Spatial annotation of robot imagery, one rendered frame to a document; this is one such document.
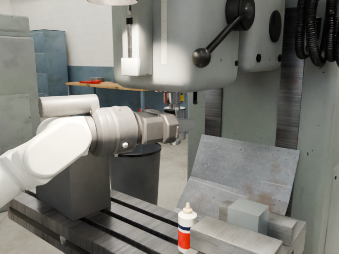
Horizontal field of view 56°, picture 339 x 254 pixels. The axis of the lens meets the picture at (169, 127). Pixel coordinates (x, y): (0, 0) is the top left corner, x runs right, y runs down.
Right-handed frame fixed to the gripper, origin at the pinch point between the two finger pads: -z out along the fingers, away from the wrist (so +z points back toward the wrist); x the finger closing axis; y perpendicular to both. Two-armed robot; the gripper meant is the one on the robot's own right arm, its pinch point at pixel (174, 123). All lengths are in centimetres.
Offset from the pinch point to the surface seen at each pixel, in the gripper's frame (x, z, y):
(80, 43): 695, -206, -50
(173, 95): -1.8, 1.7, -6.1
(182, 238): -4.6, 0.8, 24.2
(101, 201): 23.5, 7.9, 25.0
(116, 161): 171, -61, 66
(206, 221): -12.4, 1.0, 16.7
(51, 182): 31.7, 18.8, 20.1
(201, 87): -10.3, 1.5, -8.3
